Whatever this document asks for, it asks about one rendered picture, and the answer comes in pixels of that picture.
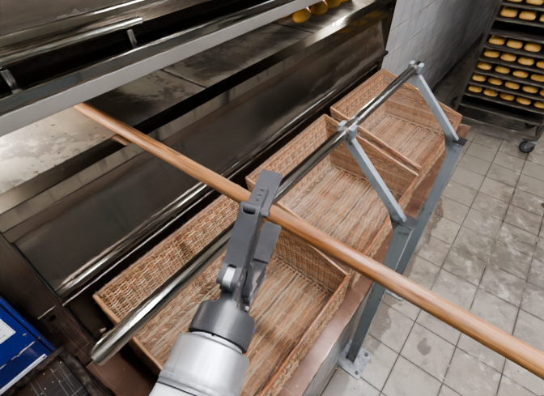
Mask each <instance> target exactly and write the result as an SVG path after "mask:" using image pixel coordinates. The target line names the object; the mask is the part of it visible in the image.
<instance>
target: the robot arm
mask: <svg viewBox="0 0 544 396"><path fill-rule="evenodd" d="M282 179H283V175H282V174H281V173H278V172H272V171H269V170H265V169H262V170H261V173H260V175H259V177H258V179H257V182H256V184H255V186H254V187H253V191H252V193H251V194H250V196H249V200H248V201H247V202H245V201H242V202H241V204H240V208H239V211H238V214H237V217H236V222H235V224H234V227H233V230H232V234H231V238H230V241H229V243H228V247H227V251H226V254H225V257H224V260H223V264H222V266H221V268H220V270H219V273H218V275H217V277H216V283H218V284H220V285H219V289H221V292H220V293H219V298H218V299H217V300H203V301H202V302H201V303H200V304H199V306H198V308H197V311H196V313H195V314H194V316H193V320H192V321H191V323H190V325H189V328H188V330H189V332H190V333H187V332H184V333H181V334H179V335H178V336H177V339H176V342H175V344H174V346H173V348H172V350H171V352H170V354H169V357H168V359H167V361H166V363H165V365H164V368H163V370H162V371H161V372H160V373H159V378H158V382H156V383H155V386H154V388H153V390H152V391H151V393H150V394H149V396H239V395H240V391H241V388H242V385H243V383H244V379H245V376H246V373H247V371H248V368H249V359H248V358H247V357H246V356H245V355H243V354H245V353H247V352H248V349H249V345H250V343H251V340H252V337H253V333H254V331H255V328H256V322H255V320H254V319H253V318H252V317H251V316H250V315H249V310H250V309H251V307H252V305H253V302H254V300H255V298H256V296H257V294H258V292H259V290H260V287H261V285H262V283H263V281H264V279H265V277H266V272H265V271H266V269H267V264H269V262H270V258H271V256H272V253H273V251H274V247H275V245H276V242H277V239H278V236H279V233H280V231H281V226H280V225H277V224H272V223H269V222H264V224H263V227H262V229H261V223H262V220H263V217H264V218H267V217H268V216H270V208H271V205H272V203H273V201H274V197H275V195H276V193H277V191H278V188H279V185H280V183H281V180H282ZM260 230H261V232H260ZM259 233H260V235H259ZM254 260H255V261H254ZM233 267H235V268H233Z"/></svg>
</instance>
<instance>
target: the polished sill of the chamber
mask: <svg viewBox="0 0 544 396"><path fill-rule="evenodd" d="M390 5H391V1H389V0H377V1H375V2H373V3H371V4H369V5H367V6H366V7H364V8H362V9H360V10H358V11H356V12H354V13H352V14H350V15H348V16H346V17H344V18H342V19H340V20H339V21H337V22H335V23H332V24H330V25H329V26H327V27H325V28H322V29H321V30H319V31H317V32H314V33H313V34H312V35H310V36H307V37H305V38H304V39H302V40H299V41H297V42H295V43H294V44H292V45H289V46H287V47H286V48H285V49H282V50H280V51H278V52H277V53H274V54H272V55H270V56H269V57H266V58H264V59H262V60H260V61H259V62H257V63H255V64H253V65H251V66H249V67H247V68H245V69H243V70H241V71H239V72H237V73H235V74H233V75H232V76H230V77H228V78H226V79H224V80H222V81H220V82H218V83H216V84H214V85H212V86H210V87H208V88H206V89H205V90H203V91H201V92H199V93H197V94H195V95H193V96H191V97H189V98H187V99H185V100H183V101H181V102H179V103H178V104H175V105H173V106H172V107H170V108H168V109H165V110H164V111H162V112H160V113H157V114H156V115H154V116H152V117H150V118H148V119H146V120H145V121H142V122H140V123H138V124H137V125H135V126H132V127H133V128H135V129H136V130H138V131H140V132H142V133H144V134H145V135H147V136H149V137H151V138H153V139H154V140H156V141H158V142H162V141H163V140H165V139H166V138H168V137H170V136H172V135H173V134H175V133H177V132H178V131H180V130H183V129H184V128H185V127H187V126H189V125H191V124H193V123H194V122H196V121H198V120H199V119H201V118H203V117H204V116H206V115H208V114H209V113H212V112H214V111H215V110H216V109H219V108H220V107H222V106H224V105H225V104H227V103H229V102H230V101H232V100H234V99H235V98H237V97H239V96H241V95H243V94H245V93H246V92H248V91H250V90H251V89H253V88H255V87H256V86H258V85H260V84H261V83H264V82H265V81H266V80H268V79H271V78H272V77H274V76H275V75H277V74H279V73H281V72H282V71H284V70H286V69H287V68H289V67H291V66H293V65H295V64H296V63H297V62H300V61H302V60H303V59H305V58H306V57H308V56H310V55H312V54H313V53H315V52H317V51H318V50H320V49H323V48H324V47H326V46H327V45H329V44H331V43H333V42H334V41H336V40H338V39H339V38H341V37H343V36H345V35H346V34H348V33H349V32H352V31H354V30H355V29H356V28H359V27H360V26H362V25H364V24H365V23H367V22H369V21H370V20H372V19H375V18H376V17H377V16H379V15H381V14H383V13H385V12H386V11H388V10H389V9H390ZM144 151H146V150H145V149H144V148H142V147H140V146H139V145H137V144H135V143H133V142H131V141H130V140H128V139H127V138H124V137H123V136H121V135H119V134H117V135H115V136H113V137H111V138H109V139H107V140H105V141H103V142H102V143H99V144H97V145H96V146H94V147H92V148H90V149H88V150H86V151H84V152H82V153H80V154H78V155H76V156H74V157H72V158H70V159H69V160H67V161H65V162H63V163H61V164H59V165H57V166H55V167H53V168H51V169H49V170H47V171H45V172H43V173H42V174H40V175H38V176H36V177H33V178H32V179H30V180H28V181H25V182H24V183H22V184H20V185H17V186H16V187H15V188H13V189H10V190H8V191H7V192H5V193H3V194H0V233H4V232H6V231H7V230H9V229H11V228H13V227H14V226H16V225H17V224H20V223H22V222H23V221H24V220H26V219H28V218H30V217H32V216H33V215H35V214H37V213H38V212H40V211H42V210H44V209H45V208H47V207H49V206H51V205H53V204H54V203H55V202H58V201H59V200H61V199H63V198H64V197H66V196H68V195H69V194H72V193H73V192H75V191H76V190H78V189H80V188H82V187H84V186H85V185H87V184H89V183H90V182H92V181H94V180H95V179H97V178H99V177H101V176H103V175H104V174H105V173H107V172H110V171H111V170H113V169H115V168H116V167H118V166H120V165H121V164H123V163H125V162H126V161H128V160H131V159H132V158H134V157H135V156H136V155H139V154H141V153H142V152H144Z"/></svg>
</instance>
